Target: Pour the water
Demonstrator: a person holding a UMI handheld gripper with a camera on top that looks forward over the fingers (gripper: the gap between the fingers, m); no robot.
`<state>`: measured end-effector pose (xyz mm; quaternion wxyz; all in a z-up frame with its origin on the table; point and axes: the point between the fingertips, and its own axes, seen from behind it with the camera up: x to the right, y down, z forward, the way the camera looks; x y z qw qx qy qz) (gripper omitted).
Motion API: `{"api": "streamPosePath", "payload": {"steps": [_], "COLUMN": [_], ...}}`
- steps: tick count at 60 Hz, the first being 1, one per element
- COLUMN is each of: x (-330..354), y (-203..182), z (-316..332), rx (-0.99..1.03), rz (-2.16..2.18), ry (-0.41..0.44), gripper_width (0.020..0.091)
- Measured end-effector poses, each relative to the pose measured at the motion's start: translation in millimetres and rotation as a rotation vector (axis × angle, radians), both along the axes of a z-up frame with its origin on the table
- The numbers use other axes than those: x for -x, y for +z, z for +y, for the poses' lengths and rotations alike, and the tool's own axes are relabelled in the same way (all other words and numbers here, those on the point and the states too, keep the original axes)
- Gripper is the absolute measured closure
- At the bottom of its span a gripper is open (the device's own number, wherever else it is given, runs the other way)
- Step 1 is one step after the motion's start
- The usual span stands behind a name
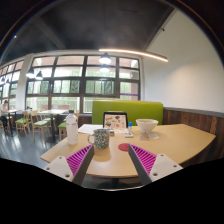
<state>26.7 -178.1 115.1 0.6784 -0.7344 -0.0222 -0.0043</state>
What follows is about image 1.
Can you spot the white paper sheets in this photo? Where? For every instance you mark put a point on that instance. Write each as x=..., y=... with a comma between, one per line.
x=88, y=128

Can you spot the wooden dining table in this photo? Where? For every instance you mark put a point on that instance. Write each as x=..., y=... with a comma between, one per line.
x=51, y=112

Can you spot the white bowl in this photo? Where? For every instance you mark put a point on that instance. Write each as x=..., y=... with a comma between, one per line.
x=146, y=125

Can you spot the small white calculator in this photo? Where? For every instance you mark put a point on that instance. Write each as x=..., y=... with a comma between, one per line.
x=128, y=134

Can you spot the pink card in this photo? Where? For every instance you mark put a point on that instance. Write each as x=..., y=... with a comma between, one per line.
x=144, y=137

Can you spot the dark-framed grid window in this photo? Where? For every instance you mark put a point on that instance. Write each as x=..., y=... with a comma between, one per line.
x=68, y=86

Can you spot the wooden chairs with green seats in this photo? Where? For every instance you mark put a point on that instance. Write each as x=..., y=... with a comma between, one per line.
x=40, y=124

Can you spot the small blue-capped bottle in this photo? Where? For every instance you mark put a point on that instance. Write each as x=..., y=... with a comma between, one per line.
x=130, y=126

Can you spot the flat round red coaster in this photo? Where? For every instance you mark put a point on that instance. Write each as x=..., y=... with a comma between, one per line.
x=123, y=147

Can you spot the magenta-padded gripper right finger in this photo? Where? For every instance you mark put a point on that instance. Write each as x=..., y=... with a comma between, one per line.
x=145, y=159

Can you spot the person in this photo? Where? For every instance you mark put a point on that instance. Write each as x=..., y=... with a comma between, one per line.
x=4, y=110

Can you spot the white paper note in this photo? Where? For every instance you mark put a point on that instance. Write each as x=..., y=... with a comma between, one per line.
x=154, y=135

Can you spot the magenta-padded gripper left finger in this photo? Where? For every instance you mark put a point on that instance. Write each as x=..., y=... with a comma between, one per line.
x=78, y=160

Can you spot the white black-capped drink bottle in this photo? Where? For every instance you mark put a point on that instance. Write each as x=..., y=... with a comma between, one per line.
x=72, y=130

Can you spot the curved linear ceiling light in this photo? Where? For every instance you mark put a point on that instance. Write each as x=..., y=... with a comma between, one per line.
x=140, y=53

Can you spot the black-framed tablet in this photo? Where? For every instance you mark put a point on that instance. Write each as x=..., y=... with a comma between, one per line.
x=115, y=121

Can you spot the green upholstered bench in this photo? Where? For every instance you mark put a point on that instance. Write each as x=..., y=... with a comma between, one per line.
x=143, y=110

